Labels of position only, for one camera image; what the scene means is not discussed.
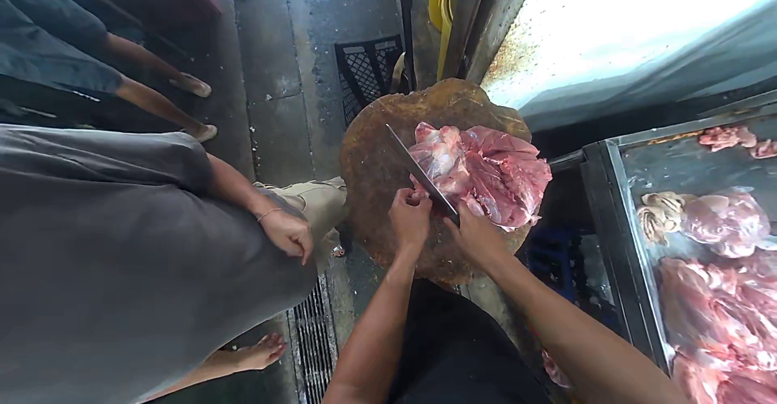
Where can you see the person's left forearm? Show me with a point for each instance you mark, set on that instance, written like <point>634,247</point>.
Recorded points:
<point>376,337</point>

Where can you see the white stained metal panel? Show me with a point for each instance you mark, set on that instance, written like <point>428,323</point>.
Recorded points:
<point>607,27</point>

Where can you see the black plastic crate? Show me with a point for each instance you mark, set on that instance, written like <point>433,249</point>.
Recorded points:
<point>364,70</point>

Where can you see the red and white meat piece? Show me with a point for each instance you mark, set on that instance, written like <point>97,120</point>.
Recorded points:
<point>553,369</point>

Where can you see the person's right hand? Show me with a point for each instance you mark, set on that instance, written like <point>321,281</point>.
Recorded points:
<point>482,237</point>

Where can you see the person's left thumb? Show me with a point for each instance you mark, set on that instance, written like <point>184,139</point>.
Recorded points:
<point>425,202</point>

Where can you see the pile of raw meat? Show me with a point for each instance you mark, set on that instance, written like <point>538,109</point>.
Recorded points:
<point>722,325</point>

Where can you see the large pink raw meat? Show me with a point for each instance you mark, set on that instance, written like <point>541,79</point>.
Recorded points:
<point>498,173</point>

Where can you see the blue plastic crate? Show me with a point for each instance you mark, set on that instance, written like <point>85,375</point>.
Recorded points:
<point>555,261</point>

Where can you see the pale pink meat in plastic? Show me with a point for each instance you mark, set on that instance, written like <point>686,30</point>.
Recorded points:
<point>728,219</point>

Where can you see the knife with long metal blade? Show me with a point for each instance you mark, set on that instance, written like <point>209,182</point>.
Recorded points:
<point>425,181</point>

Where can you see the person's right forearm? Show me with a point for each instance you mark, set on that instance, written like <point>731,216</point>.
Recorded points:
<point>570,325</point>

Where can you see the yellow plastic container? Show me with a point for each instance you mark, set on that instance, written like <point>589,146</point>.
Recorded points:
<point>442,9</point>

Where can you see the round wooden chopping block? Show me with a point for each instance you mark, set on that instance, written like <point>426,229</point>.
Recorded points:
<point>376,167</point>

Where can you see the metal drain grate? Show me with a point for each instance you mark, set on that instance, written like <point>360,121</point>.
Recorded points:
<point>313,343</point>

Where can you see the large metal tray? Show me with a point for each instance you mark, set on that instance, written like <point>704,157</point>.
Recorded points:
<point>668,173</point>

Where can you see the person's right thumb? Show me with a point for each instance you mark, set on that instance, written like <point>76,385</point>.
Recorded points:
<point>453,228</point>

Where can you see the person's left hand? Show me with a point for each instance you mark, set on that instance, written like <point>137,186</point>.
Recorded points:
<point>409,225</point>

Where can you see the person's left fingers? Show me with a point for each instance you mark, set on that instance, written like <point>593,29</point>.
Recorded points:
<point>400,199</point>

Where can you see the metal frame post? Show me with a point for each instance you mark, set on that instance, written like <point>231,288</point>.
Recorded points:
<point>485,21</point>

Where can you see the person's right fingers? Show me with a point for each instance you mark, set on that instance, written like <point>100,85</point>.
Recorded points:
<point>467,211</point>

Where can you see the beige folded tripe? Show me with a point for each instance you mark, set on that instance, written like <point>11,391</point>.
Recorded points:
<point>658,216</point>

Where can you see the small pink meat scraps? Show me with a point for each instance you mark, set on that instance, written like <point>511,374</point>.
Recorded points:
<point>725,138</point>

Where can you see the black pole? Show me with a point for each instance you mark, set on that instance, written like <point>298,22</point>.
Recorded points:
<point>406,27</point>

